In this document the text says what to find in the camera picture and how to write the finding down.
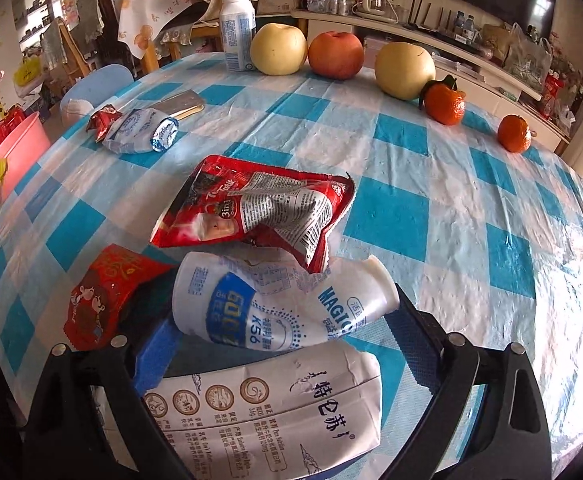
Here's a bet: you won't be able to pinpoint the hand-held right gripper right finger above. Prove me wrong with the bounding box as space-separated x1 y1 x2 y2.
379 285 555 480

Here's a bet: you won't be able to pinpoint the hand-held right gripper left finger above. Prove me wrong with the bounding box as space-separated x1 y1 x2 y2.
24 315 197 480

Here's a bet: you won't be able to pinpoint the pink plastic bucket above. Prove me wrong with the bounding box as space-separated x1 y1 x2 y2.
0 111 52 201

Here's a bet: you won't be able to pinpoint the crushed white yogurt bottle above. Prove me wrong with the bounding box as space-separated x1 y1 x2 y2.
172 251 401 352

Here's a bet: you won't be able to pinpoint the white blue milk carton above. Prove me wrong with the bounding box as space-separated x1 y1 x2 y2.
141 345 383 480

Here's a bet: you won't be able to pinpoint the crushed cup with foil lid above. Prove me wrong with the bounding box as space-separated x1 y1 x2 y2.
102 108 180 155

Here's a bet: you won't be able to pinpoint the red coffee packet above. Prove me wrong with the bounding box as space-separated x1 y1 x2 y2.
150 155 356 275

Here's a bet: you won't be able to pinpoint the red plastic bag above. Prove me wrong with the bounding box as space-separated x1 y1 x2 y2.
0 105 27 153

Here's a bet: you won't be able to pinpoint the red cartoon-print packet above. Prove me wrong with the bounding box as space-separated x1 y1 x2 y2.
64 244 177 352

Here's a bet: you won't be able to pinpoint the yellow plastic bag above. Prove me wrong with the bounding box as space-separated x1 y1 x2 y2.
14 55 42 86

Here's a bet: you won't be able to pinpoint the blue checked tablecloth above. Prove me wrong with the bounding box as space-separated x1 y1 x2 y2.
0 52 583 480

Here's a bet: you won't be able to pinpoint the small red wrapper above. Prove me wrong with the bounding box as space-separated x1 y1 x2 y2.
86 104 123 142

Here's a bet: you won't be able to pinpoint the blue plastic stool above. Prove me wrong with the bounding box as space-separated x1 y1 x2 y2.
60 64 135 126

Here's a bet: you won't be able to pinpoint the flat grey gold-edged object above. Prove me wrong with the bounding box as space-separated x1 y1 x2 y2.
148 89 206 122

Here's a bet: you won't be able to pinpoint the small leafless mandarin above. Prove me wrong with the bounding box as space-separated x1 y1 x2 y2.
497 114 532 154

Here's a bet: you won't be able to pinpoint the mandarin with green leaf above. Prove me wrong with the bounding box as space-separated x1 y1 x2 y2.
419 75 467 127

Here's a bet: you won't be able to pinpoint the white orange-print cloth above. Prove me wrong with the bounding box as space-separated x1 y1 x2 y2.
118 0 207 61

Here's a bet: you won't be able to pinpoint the large yellow pear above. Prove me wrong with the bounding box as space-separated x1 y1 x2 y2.
374 41 437 101

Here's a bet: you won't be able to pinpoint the white sideboard cabinet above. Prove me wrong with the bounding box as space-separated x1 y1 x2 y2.
291 7 572 156

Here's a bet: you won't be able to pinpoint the red packets in bag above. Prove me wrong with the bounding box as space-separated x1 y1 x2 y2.
541 70 572 121

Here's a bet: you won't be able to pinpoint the upright white plastic bottle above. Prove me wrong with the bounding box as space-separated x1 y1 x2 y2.
220 0 258 73

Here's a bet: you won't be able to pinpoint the red apple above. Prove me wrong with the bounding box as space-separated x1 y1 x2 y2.
308 31 365 81

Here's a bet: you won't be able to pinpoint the clear printed plastic bag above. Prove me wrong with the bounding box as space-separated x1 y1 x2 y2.
502 22 555 86

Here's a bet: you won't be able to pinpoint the brown bag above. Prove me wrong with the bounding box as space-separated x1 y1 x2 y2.
479 22 515 61

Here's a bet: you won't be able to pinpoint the black router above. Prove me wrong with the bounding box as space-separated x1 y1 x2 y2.
404 0 455 36

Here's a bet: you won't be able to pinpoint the yellow apple left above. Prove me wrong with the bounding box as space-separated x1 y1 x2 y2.
250 23 308 76

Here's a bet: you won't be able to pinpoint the white electric kettle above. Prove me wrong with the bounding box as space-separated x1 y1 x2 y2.
354 0 397 22

